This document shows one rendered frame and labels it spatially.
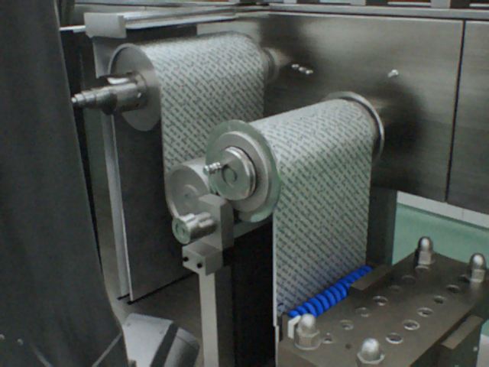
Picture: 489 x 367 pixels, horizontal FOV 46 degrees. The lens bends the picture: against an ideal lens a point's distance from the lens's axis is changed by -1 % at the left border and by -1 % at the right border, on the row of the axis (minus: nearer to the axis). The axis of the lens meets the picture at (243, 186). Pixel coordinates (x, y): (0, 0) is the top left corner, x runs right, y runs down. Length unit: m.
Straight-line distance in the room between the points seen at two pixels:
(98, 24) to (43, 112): 0.72
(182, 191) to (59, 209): 0.65
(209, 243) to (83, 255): 0.56
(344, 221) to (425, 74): 0.27
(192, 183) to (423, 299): 0.40
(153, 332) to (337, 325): 0.48
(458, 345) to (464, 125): 0.34
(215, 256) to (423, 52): 0.47
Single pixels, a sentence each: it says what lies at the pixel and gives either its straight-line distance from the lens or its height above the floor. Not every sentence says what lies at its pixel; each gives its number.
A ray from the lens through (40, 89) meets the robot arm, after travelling 0.28.
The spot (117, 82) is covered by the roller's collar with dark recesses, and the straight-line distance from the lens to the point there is 0.94.
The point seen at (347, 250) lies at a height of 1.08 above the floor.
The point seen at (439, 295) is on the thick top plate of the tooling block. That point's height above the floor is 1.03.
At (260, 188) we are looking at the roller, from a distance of 0.79.
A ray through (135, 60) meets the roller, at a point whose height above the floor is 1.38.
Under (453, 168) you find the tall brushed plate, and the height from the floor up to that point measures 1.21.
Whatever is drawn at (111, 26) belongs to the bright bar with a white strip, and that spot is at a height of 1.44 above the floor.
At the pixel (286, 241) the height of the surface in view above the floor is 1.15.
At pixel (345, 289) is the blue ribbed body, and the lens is 0.95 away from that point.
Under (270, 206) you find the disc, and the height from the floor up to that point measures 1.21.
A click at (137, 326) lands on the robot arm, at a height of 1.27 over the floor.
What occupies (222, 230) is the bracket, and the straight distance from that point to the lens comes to 0.84.
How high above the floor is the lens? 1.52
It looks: 21 degrees down
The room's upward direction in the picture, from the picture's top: 1 degrees counter-clockwise
